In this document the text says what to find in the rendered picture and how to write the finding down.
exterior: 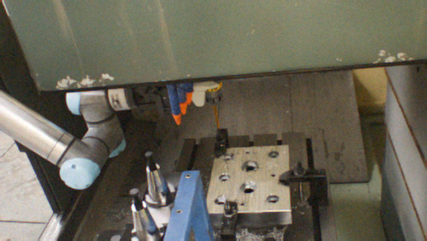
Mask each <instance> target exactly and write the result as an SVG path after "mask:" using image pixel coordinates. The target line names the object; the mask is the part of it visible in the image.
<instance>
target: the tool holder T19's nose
mask: <svg viewBox="0 0 427 241"><path fill-rule="evenodd" d="M221 98H222V93H221V92H220V90H217V91H215V92H205V99H204V100H205V101H206V102H207V103H208V104H209V105H211V106H214V105H217V104H219V102H220V100H221Z"/></svg>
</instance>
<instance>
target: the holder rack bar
mask: <svg viewBox="0 0 427 241"><path fill-rule="evenodd" d="M200 186H201V175H200V172H199V171H189V172H182V174H181V179H180V182H179V185H178V190H177V193H176V196H175V201H174V204H173V207H172V212H171V215H170V218H169V223H168V226H167V229H166V232H165V237H164V240H163V241H188V240H189V236H190V232H191V225H192V221H193V218H194V211H195V208H196V203H197V197H198V193H199V190H200Z"/></svg>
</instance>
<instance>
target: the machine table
mask: <svg viewBox="0 0 427 241"><path fill-rule="evenodd" d="M310 134H311V138H306V131H302V132H289V133H282V140H278V134H277V133H264V134H255V136H254V141H249V140H250V136H249V135H237V136H228V137H229V142H230V148H236V147H250V146H278V145H289V150H290V164H291V169H296V166H297V161H299V160H300V161H301V162H302V166H303V167H304V169H309V168H311V169H326V174H327V179H328V204H329V206H317V207H312V208H307V207H306V206H305V205H304V206H303V205H302V207H301V206H300V207H299V206H297V202H298V201H299V200H300V194H299V183H292V184H293V185H292V184H291V185H292V186H291V187H293V188H291V189H292V190H293V191H292V190H291V191H292V193H291V196H292V197H291V200H292V202H291V210H292V224H289V226H288V228H289V229H288V228H287V229H286V230H285V231H286V232H285V234H284V241H292V240H293V241H338V236H337V230H336V220H335V214H334V209H333V203H332V193H331V188H330V182H329V172H328V166H327V161H326V151H325V145H324V139H323V131H322V130H315V131H310ZM215 138H216V137H200V140H199V144H195V142H196V139H195V138H186V139H185V140H184V143H183V146H181V149H180V151H179V154H178V158H177V162H176V164H175V170H174V172H189V171H192V169H193V171H199V172H200V175H201V180H203V179H204V180H203V181H201V182H202V185H203V189H204V190H205V189H207V185H205V184H206V181H208V180H209V179H210V175H211V171H212V167H213V162H214V142H215ZM310 144H311V145H312V146H311V145H310ZM315 149H317V150H318V151H316V150H315ZM208 157H209V158H208ZM187 160H189V161H187ZM305 160H306V161H305ZM304 163H305V164H304ZM307 166H308V167H307ZM293 167H294V168H293ZM186 170H187V171H186ZM174 172H173V173H174ZM206 177H207V178H208V180H206ZM209 181H210V180H209ZM203 182H205V184H204V183H203ZM317 183H318V182H303V186H304V187H303V196H304V197H310V195H311V194H312V193H311V192H312V191H313V190H314V187H316V185H317ZM204 185H205V186H204ZM294 187H295V188H294ZM295 189H296V191H295ZM297 190H298V191H297ZM307 192H308V194H307ZM294 194H297V195H294ZM295 196H296V197H295ZM295 198H297V199H295ZM294 199H295V200H294ZM294 205H295V206H294ZM292 207H294V208H295V207H297V208H296V209H292ZM298 208H299V209H298ZM298 211H299V212H298ZM247 230H248V232H247V233H250V232H251V233H252V232H253V233H254V234H255V235H254V234H252V235H253V236H256V235H259V236H260V235H261V236H266V234H267V235H268V234H269V233H270V232H269V230H270V231H272V232H273V231H274V228H258V229H247ZM247 230H246V231H247ZM260 230H261V231H260ZM212 231H213V234H215V233H217V236H220V232H219V231H218V230H215V227H213V229H212ZM214 231H215V232H214ZM217 231H218V232H217ZM292 231H293V232H292ZM261 233H262V234H261ZM264 233H265V235H264ZM218 234H219V235H218ZM285 238H286V239H285ZM215 240H216V241H221V238H219V237H218V238H216V239H215ZM215 240H214V241H215Z"/></svg>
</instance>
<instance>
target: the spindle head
mask: <svg viewBox="0 0 427 241"><path fill-rule="evenodd" d="M3 1H4V3H5V6H6V8H7V10H8V13H9V18H10V19H11V22H12V25H13V27H14V30H15V33H16V34H17V37H18V39H19V42H20V44H21V47H22V50H23V51H24V55H25V57H26V59H27V62H28V64H29V67H30V70H31V72H32V73H33V75H34V78H35V80H36V83H37V86H38V88H39V89H40V90H41V91H43V90H44V91H43V94H44V95H53V94H62V93H71V92H89V91H98V90H108V89H118V88H136V87H145V86H154V85H172V84H181V83H191V82H209V81H219V80H228V79H246V78H256V77H266V76H283V75H293V74H303V73H312V72H330V71H339V70H349V69H366V68H375V67H385V66H403V65H412V64H427V0H3Z"/></svg>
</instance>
